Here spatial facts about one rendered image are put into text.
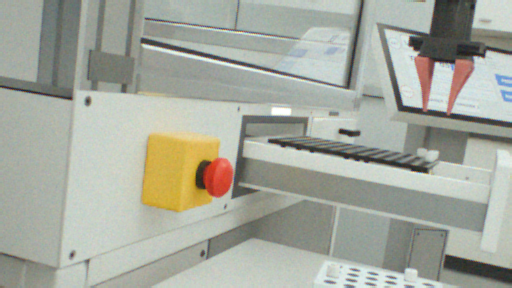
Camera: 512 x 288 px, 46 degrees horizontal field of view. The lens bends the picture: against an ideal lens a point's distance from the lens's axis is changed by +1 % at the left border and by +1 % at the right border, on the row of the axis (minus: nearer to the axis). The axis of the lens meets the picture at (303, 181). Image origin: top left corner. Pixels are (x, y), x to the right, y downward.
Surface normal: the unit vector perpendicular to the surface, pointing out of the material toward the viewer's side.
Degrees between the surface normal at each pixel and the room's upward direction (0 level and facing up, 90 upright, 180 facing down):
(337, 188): 90
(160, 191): 90
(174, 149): 90
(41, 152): 90
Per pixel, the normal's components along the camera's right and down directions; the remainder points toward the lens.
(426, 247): 0.38, 0.19
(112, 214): 0.94, 0.19
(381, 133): -0.30, 0.10
